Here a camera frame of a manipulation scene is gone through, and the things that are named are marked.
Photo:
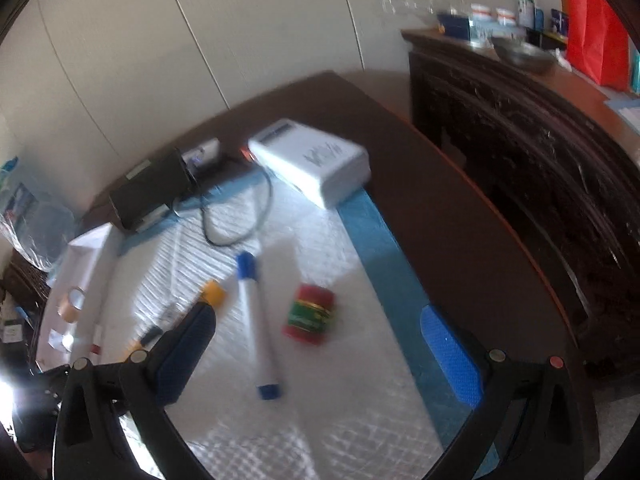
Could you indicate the dark blue carton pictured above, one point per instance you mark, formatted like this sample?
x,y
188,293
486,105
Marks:
x,y
559,22

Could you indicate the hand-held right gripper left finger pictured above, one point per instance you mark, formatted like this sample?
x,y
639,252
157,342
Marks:
x,y
182,355

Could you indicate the blue box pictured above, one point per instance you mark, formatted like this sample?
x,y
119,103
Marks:
x,y
455,24

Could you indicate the small white device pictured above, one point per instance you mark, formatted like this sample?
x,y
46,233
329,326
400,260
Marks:
x,y
202,152

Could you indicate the water bottle in plastic bag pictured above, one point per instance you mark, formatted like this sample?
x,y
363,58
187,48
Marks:
x,y
25,220

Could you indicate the green and white bottle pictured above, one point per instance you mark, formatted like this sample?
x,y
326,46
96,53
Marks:
x,y
525,7

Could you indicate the white power bank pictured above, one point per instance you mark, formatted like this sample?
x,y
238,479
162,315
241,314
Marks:
x,y
310,160

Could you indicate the white cup with red band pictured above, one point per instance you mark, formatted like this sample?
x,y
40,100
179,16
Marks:
x,y
505,16
481,12

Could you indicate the tan tape roll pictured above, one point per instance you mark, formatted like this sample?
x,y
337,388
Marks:
x,y
72,302

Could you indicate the blue and white marker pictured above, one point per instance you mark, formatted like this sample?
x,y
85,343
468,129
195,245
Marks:
x,y
255,320

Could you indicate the white cardboard box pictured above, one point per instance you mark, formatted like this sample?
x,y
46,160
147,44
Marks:
x,y
82,270

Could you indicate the white and blue pad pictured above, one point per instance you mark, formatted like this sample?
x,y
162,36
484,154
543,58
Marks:
x,y
325,385

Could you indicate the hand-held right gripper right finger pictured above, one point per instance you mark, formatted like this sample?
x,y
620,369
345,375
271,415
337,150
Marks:
x,y
450,355

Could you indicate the carved dark wooden cabinet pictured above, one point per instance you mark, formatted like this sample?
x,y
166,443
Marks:
x,y
525,160

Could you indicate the metal bowl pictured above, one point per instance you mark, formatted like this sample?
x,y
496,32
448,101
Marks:
x,y
522,54

